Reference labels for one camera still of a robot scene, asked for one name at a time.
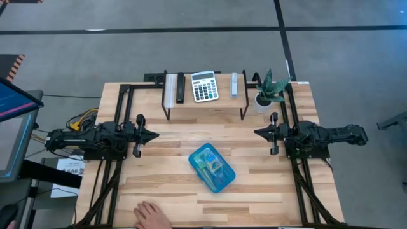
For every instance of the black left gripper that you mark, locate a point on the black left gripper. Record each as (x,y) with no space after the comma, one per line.
(139,136)

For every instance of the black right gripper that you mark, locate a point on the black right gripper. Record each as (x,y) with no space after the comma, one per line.
(281,135)

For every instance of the blue translucent plastic pencil case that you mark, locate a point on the blue translucent plastic pencil case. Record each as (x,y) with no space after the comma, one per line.
(219,179)

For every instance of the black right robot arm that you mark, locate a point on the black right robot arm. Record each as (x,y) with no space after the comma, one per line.
(334,135)

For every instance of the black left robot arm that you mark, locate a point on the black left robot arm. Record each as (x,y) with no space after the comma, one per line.
(82,140)

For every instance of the potted plant in white pot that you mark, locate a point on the potted plant in white pot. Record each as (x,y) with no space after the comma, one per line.
(268,89)

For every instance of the wooden shelf with black legs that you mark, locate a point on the wooden shelf with black legs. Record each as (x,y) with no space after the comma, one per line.
(224,101)

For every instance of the black stapler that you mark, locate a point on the black stapler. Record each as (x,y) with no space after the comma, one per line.
(180,89)

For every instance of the white stapler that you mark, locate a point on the white stapler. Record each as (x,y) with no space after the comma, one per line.
(234,85)

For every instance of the black power strip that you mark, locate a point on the black power strip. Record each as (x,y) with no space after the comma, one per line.
(154,78)

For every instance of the small white label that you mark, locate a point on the small white label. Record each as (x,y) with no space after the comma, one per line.
(303,82)

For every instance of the white desk calculator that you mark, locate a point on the white desk calculator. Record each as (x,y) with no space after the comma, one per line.
(205,86)

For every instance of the person's hand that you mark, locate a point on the person's hand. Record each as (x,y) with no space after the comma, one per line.
(151,216)

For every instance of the white printed paper sheet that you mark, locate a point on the white printed paper sheet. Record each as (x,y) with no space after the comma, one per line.
(68,165)

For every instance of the black stand bar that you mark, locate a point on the black stand bar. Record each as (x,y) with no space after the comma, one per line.
(51,175)

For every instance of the black metal stand leg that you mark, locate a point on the black metal stand leg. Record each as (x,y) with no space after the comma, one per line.
(394,122)

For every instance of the grey screen monitor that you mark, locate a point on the grey screen monitor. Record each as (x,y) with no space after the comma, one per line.
(12,149)

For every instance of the blue screen monitor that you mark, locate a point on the blue screen monitor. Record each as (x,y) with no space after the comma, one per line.
(16,100)

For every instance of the orange black hazard striped mat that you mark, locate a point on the orange black hazard striped mat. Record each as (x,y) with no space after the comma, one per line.
(11,66)

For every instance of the black chair seat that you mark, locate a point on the black chair seat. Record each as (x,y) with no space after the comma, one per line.
(8,213)

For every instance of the black aluminium frame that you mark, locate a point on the black aluminium frame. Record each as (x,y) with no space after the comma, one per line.
(125,87)

